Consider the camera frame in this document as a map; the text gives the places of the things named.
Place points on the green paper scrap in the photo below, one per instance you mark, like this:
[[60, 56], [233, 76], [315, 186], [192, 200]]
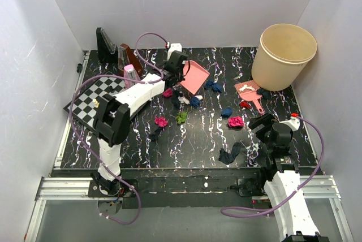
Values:
[[181, 117]]

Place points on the magenta paper scrap right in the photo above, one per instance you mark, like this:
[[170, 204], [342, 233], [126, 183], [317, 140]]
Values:
[[236, 122]]

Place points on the blue paper scrap top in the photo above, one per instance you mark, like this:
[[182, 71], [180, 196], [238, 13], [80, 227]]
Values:
[[214, 86]]

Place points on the brown metronome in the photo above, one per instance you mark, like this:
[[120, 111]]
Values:
[[127, 57]]

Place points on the blue paper scrap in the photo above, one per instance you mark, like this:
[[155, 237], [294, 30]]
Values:
[[195, 101], [214, 86], [227, 112]]

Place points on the magenta paper scrap lower left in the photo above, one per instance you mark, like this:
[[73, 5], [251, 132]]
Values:
[[161, 121]]

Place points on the blue paper scrap centre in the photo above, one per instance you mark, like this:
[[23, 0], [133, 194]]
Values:
[[195, 101]]

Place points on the pink hand brush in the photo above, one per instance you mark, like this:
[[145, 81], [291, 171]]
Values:
[[250, 96]]

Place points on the white paper scrap centre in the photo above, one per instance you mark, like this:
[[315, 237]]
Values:
[[183, 100]]

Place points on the pink metronome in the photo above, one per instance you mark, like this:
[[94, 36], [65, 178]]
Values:
[[130, 75]]

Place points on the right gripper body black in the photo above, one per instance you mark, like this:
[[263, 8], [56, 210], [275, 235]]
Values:
[[267, 120]]

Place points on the red paper scrap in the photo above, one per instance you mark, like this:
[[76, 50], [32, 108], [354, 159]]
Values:
[[245, 105]]

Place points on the white chess pawn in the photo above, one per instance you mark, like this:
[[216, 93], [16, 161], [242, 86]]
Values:
[[96, 103]]

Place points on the magenta paper scrap upper left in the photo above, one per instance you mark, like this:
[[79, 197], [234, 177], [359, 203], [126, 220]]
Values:
[[168, 93]]

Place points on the black metronome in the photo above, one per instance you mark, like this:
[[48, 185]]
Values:
[[107, 50]]

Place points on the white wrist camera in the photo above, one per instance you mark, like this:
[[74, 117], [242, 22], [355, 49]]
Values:
[[293, 123], [173, 47]]

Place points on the blue paper scrap right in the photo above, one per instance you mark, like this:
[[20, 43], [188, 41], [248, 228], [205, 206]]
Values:
[[227, 112]]

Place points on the pink plastic dustpan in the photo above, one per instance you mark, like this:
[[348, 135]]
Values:
[[195, 76]]

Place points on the black white chessboard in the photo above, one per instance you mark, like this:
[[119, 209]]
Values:
[[84, 109]]

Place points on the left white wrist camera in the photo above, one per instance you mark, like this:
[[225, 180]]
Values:
[[173, 47]]

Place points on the black paper scrap small left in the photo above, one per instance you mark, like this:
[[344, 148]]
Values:
[[155, 135]]

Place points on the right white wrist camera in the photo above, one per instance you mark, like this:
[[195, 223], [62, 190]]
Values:
[[293, 123]]

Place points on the black paper scrap near bucket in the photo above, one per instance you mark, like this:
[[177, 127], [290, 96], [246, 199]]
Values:
[[265, 94]]

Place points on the black paper scrap front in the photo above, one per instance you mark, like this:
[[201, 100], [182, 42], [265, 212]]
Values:
[[228, 158]]

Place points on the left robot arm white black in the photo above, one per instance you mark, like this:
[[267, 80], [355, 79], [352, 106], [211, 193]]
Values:
[[113, 117]]

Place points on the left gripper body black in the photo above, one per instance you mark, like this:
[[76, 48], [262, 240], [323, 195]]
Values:
[[180, 77]]

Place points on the magenta paper scrap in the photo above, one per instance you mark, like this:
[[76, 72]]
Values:
[[168, 93], [236, 122], [161, 121]]

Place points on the dark navy scrap centre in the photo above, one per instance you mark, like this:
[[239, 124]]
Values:
[[175, 98]]

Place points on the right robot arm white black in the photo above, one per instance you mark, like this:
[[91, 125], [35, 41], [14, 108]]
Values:
[[280, 179]]

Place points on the beige plastic bucket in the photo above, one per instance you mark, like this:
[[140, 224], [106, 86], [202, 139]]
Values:
[[282, 54]]

